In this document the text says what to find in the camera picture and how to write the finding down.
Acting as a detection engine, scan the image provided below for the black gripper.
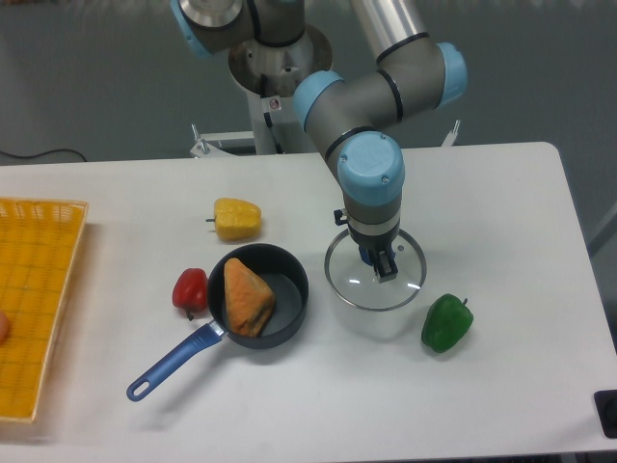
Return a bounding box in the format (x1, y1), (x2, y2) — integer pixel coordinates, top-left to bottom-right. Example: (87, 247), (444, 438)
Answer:
(334, 208), (400, 282)

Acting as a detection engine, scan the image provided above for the black cable on floor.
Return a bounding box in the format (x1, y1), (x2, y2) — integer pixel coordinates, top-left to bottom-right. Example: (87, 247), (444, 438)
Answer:
(0, 148), (88, 162)

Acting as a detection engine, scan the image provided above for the black device at table edge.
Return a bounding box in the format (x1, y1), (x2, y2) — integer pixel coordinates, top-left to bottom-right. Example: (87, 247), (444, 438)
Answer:
(594, 390), (617, 439)

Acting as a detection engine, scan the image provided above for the red bell pepper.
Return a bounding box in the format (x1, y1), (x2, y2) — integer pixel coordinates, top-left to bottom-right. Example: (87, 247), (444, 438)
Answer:
(172, 268), (208, 320)

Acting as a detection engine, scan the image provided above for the glass pot lid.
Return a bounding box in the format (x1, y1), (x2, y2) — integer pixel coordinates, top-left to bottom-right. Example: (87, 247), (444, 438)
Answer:
(324, 230), (427, 312)

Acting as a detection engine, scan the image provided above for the yellow woven basket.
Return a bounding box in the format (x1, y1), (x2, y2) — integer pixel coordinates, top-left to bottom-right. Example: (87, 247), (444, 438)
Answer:
(1, 198), (89, 422)

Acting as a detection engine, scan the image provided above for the dark pot blue handle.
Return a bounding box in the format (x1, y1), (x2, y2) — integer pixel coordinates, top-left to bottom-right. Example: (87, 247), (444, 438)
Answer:
(126, 243), (309, 401)

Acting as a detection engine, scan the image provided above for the yellow bell pepper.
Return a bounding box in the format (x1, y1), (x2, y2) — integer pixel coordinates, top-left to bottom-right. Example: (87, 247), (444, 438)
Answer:
(206, 198), (262, 241)

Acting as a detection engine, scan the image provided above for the green bell pepper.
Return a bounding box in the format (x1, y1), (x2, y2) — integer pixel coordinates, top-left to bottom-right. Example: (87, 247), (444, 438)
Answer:
(421, 293), (474, 353)

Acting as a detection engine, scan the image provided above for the grey table leg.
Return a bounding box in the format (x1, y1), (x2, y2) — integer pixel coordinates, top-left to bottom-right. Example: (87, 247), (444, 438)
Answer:
(586, 203), (617, 258)

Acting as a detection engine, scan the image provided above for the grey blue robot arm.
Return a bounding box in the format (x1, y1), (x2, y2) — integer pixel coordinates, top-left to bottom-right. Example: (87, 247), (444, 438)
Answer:
(171, 1), (468, 281)

